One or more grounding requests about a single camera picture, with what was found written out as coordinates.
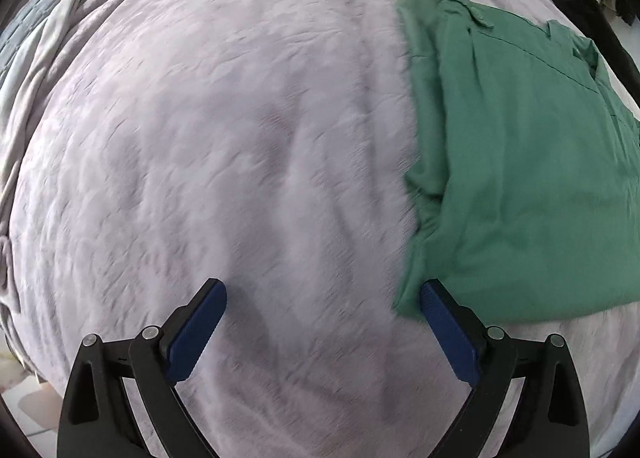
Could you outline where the grey quilted headboard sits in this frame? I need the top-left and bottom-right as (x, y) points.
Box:
(0, 0), (103, 94)

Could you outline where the black garment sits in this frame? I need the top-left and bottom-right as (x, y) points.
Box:
(547, 0), (640, 111)

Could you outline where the green work jacket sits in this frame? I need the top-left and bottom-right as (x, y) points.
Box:
(392, 0), (640, 324)

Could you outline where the grey bunched sheet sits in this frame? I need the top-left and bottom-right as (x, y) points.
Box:
(0, 0), (108, 149)

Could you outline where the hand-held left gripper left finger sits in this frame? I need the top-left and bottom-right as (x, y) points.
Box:
(56, 278), (228, 458)

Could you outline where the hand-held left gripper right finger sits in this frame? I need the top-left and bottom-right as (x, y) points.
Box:
(420, 279), (591, 458)

